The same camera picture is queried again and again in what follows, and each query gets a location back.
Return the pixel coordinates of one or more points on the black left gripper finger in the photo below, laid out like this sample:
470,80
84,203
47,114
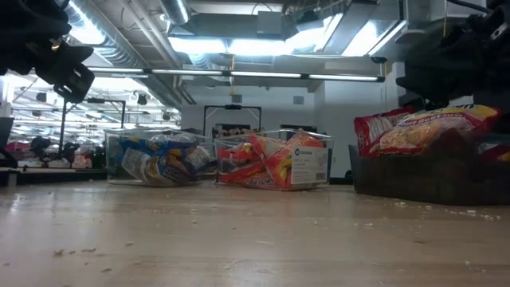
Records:
88,81

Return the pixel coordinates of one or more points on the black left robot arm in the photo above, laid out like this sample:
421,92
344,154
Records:
28,32

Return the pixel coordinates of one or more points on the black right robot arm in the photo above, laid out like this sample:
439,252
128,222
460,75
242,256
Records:
494,64

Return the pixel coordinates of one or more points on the plain clear plastic bin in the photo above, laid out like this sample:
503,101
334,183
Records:
111,167

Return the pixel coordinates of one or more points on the black chair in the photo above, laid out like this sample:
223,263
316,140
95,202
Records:
5,131

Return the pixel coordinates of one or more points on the smoked grey plastic bin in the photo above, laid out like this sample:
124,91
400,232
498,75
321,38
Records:
418,183

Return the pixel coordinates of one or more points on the clear bin with white label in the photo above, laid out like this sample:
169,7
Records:
308,167

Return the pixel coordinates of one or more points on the long linear ceiling light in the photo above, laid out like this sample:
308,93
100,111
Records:
263,74

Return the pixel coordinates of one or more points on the silver ribbed ventilation duct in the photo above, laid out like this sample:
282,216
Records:
119,56

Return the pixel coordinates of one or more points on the black aluminium table frame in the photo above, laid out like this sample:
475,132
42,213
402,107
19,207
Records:
60,176

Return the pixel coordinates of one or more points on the grey wall vent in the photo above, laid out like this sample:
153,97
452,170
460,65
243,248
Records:
298,100
236,98

